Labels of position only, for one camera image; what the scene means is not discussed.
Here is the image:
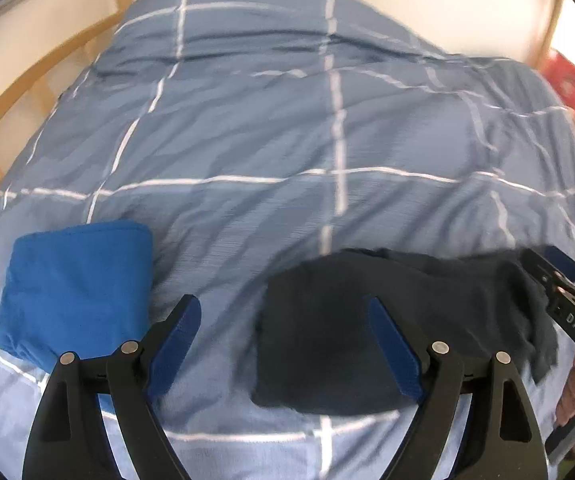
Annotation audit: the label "wooden bed frame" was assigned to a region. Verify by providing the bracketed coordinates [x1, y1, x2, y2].
[0, 0, 134, 192]

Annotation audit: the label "folded blue cloth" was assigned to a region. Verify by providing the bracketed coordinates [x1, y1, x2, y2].
[0, 220, 154, 373]

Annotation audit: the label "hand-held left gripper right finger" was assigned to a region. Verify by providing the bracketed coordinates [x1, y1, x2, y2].
[369, 296, 549, 480]

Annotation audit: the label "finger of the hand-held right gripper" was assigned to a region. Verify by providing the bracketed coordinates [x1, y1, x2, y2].
[520, 246, 575, 311]

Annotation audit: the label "dark grey pants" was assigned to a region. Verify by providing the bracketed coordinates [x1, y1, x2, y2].
[251, 248, 559, 416]

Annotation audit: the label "blue checked blanket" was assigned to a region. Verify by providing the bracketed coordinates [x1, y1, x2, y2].
[0, 0, 575, 480]

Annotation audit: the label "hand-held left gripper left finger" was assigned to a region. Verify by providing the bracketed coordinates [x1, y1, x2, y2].
[22, 294, 202, 480]

